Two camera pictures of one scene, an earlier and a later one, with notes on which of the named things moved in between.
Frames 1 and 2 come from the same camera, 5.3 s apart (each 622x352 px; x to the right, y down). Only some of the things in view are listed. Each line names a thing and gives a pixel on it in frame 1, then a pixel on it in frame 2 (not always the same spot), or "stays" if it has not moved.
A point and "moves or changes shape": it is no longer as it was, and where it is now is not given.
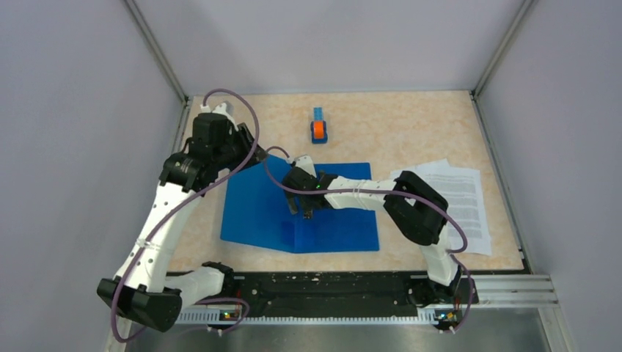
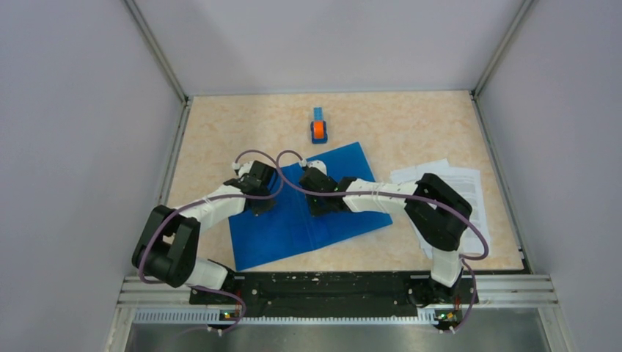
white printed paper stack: [461, 188] stays
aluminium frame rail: [514, 291] stays
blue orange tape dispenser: [318, 127] stays
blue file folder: [256, 213] moves or changes shape
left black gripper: [243, 135] → [265, 207]
